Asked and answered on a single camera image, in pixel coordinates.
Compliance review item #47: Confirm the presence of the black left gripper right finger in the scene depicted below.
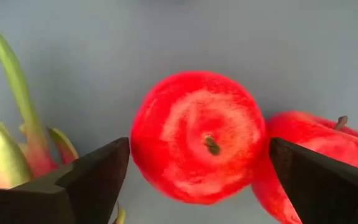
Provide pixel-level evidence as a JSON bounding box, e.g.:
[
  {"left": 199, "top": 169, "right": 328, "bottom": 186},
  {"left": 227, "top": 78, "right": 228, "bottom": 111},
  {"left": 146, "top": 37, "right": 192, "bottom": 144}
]
[{"left": 268, "top": 138, "right": 358, "bottom": 224}]

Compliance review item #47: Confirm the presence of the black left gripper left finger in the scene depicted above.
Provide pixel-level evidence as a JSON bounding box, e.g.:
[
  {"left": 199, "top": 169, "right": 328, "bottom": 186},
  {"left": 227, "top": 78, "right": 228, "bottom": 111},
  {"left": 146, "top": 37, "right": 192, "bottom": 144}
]
[{"left": 0, "top": 136, "right": 131, "bottom": 224}]

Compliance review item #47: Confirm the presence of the glossy red apple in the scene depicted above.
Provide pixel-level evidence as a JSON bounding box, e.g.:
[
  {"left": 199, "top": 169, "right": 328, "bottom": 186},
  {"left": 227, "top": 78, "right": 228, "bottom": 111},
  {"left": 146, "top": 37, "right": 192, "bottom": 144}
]
[{"left": 250, "top": 110, "right": 358, "bottom": 224}]

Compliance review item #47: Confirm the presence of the pink dragon fruit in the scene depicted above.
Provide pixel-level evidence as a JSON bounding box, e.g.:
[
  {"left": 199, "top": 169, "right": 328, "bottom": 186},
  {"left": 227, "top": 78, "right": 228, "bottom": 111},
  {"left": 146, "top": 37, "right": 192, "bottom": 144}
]
[{"left": 0, "top": 14, "right": 127, "bottom": 224}]

